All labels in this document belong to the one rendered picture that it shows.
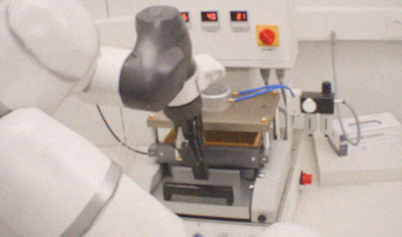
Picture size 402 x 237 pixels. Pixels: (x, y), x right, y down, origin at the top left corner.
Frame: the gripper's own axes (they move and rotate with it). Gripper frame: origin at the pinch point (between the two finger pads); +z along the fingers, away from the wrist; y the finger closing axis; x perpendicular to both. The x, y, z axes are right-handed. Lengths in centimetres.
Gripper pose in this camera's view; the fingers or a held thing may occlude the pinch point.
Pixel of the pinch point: (199, 166)
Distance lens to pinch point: 113.3
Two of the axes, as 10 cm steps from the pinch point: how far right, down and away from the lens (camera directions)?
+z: 1.8, 7.1, 6.8
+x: 9.6, 0.4, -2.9
